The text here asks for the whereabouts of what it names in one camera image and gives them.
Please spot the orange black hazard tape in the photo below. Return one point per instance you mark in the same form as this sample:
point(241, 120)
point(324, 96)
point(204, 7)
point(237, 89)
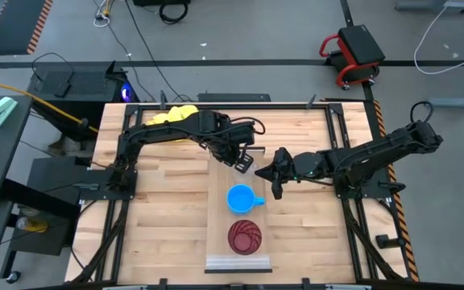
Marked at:
point(404, 229)

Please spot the blue plastic mug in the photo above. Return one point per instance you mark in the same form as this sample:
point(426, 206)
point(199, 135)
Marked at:
point(240, 198)

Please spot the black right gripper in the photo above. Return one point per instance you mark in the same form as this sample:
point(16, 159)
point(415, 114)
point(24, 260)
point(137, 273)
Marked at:
point(285, 165)

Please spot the wooden shelf with metal legs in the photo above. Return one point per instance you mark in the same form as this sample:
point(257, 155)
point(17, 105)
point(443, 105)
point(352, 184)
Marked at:
point(216, 225)

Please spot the black mat with orange stripes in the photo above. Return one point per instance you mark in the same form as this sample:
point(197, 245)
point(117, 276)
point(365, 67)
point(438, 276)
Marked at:
point(12, 26)

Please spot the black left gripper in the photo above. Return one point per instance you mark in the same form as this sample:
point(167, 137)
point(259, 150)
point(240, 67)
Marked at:
point(224, 151)

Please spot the mint green stapler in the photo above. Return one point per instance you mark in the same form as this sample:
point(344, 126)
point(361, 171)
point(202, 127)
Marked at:
point(0, 110)

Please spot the black aluminium table frame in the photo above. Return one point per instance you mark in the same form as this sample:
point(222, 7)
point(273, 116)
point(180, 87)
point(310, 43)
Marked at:
point(132, 109)

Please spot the clear glass mug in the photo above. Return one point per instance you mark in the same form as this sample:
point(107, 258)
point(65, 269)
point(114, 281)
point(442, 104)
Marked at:
point(246, 176)

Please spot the red and black stool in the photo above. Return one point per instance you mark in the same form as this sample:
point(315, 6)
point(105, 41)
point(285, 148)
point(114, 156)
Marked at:
point(357, 46)

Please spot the black computer tower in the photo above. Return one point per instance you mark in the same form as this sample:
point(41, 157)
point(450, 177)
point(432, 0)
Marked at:
point(79, 82)

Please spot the yellow cloth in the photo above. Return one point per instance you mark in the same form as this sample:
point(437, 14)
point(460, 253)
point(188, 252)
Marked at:
point(171, 114)

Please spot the dark red round plate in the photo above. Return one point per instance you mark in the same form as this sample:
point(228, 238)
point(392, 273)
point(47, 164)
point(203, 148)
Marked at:
point(245, 237)

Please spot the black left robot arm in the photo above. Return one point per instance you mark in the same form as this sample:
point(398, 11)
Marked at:
point(163, 131)

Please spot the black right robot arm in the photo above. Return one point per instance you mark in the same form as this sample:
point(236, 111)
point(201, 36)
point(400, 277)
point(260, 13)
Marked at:
point(377, 151)

